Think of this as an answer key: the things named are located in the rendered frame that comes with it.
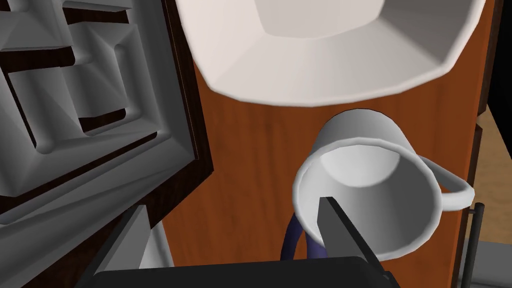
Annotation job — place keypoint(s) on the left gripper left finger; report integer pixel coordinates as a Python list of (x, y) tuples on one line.
[(124, 244)]

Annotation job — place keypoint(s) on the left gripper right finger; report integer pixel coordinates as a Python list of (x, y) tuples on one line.
[(340, 240)]

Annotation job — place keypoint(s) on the white cone-shaped object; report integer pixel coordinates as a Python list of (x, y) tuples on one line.
[(158, 250)]

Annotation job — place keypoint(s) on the purple curved object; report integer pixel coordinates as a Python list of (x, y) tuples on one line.
[(291, 238)]

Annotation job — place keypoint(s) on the white mug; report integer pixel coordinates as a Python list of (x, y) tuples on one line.
[(400, 200)]

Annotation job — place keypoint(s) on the brown wooden table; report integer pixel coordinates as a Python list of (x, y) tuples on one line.
[(244, 172)]

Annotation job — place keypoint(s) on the white bowl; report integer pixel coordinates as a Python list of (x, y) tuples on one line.
[(320, 68)]

